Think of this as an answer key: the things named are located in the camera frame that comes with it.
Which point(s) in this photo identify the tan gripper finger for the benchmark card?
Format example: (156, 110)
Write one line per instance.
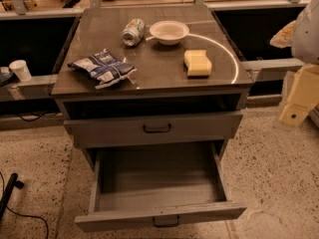
(282, 39)

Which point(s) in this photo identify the blue chip bag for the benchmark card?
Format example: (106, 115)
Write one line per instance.
(104, 67)

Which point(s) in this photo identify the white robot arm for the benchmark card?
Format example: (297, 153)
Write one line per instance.
(301, 35)

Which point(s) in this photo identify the closed grey upper drawer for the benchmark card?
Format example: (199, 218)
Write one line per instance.
(91, 133)

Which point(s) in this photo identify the grey drawer cabinet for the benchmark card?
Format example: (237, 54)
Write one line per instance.
(160, 85)

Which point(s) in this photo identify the open grey middle drawer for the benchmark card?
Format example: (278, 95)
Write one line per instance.
(161, 186)

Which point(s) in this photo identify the cardboard box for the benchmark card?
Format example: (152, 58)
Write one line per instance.
(303, 97)

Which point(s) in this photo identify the yellow sponge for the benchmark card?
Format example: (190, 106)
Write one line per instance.
(197, 63)

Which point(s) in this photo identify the white bowl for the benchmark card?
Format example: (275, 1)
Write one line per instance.
(169, 32)

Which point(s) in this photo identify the crushed soda can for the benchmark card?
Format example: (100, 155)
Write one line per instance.
(133, 32)

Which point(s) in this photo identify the white paper cup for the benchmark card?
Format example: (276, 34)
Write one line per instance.
(20, 69)

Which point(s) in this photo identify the dark plate on shelf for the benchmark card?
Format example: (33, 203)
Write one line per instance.
(5, 75)

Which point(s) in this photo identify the black bar on floor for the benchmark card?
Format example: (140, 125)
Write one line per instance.
(13, 182)

